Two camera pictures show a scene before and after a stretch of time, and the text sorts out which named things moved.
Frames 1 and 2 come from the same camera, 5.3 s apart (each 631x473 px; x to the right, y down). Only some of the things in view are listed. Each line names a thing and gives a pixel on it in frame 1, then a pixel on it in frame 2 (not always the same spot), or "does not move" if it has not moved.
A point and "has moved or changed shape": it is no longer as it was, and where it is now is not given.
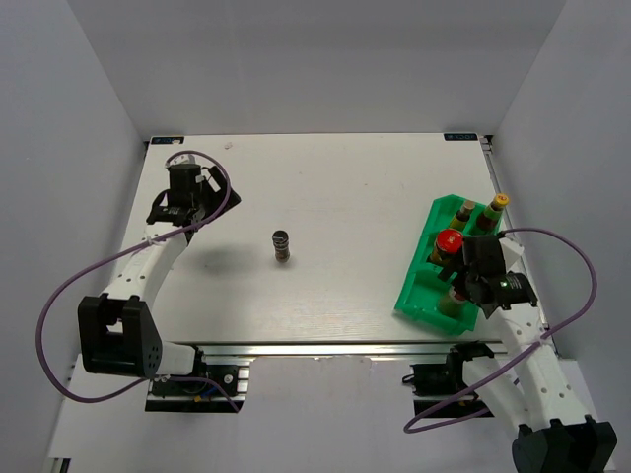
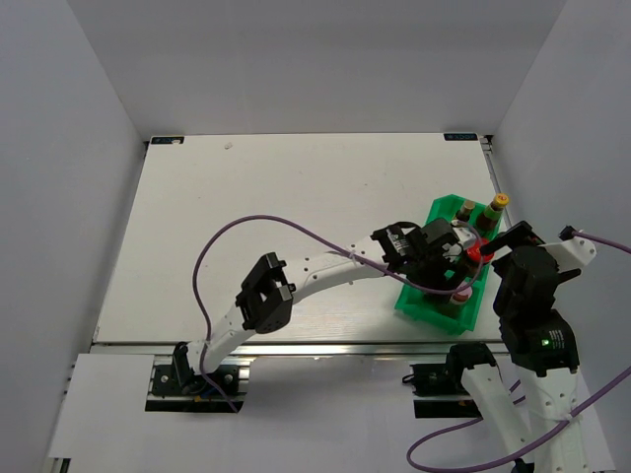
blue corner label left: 168,140 does not move
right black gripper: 448,272 -> 518,233
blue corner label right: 460,137 does not move
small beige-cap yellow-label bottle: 462,215 does not move
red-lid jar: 449,242 has moved or changed shape
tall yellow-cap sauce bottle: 491,216 does not move
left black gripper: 220,195 -> 436,282
